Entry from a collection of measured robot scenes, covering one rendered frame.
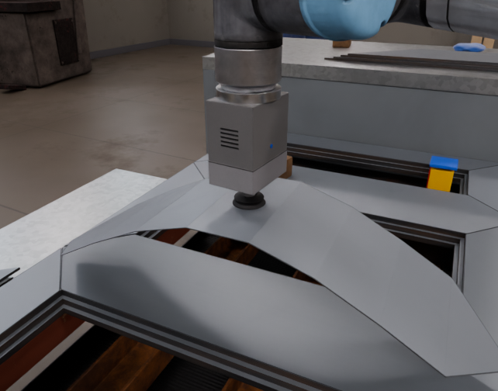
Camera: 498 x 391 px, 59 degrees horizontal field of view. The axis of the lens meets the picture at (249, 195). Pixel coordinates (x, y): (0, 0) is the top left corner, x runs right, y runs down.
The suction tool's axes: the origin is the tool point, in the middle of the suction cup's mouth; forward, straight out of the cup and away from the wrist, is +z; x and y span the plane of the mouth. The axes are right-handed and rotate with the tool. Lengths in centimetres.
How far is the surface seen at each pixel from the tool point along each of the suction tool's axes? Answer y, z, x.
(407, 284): -3.3, 5.9, 20.4
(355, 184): -49, 16, -1
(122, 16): -586, 31, -641
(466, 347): -1.1, 10.3, 28.1
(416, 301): -1.6, 6.7, 21.9
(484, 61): -95, -7, 17
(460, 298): -9.2, 9.7, 26.2
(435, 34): -756, 51, -111
